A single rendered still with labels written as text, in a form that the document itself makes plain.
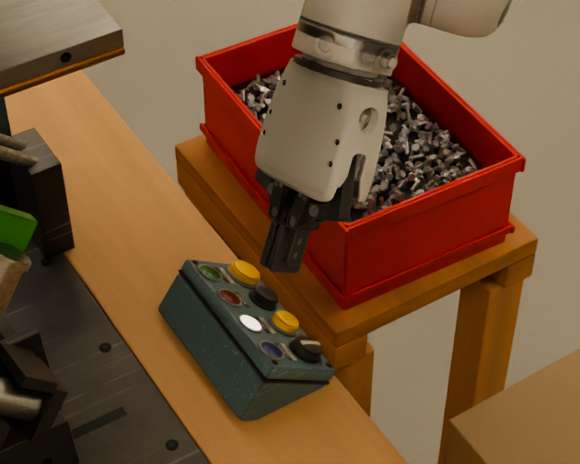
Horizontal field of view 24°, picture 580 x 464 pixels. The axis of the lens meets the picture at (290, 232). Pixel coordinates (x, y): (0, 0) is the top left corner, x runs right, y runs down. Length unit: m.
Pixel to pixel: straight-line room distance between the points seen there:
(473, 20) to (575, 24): 2.12
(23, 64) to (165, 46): 1.91
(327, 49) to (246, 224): 0.44
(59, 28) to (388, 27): 0.29
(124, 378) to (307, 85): 0.31
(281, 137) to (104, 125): 0.37
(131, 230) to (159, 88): 1.63
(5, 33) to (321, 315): 0.43
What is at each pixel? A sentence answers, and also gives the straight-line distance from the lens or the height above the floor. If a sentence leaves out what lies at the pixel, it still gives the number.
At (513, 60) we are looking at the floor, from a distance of 3.03.
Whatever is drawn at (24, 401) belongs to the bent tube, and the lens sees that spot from 1.08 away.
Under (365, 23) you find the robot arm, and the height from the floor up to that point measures 1.20.
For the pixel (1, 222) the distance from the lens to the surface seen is 1.04.
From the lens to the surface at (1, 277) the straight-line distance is 1.02.
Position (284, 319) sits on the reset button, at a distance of 1.16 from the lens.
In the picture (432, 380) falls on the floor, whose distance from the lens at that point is 2.34.
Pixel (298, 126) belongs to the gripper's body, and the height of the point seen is 1.12.
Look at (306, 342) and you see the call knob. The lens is 1.15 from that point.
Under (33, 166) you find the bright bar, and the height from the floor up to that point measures 1.01.
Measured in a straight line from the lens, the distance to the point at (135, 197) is 1.34.
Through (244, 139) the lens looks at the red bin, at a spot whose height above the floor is 0.88.
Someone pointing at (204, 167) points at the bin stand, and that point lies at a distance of 1.52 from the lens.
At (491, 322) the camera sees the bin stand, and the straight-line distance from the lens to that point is 1.52.
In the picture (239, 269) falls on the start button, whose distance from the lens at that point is 1.20.
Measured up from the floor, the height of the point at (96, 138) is 0.90.
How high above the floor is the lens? 1.81
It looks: 45 degrees down
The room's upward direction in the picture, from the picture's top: straight up
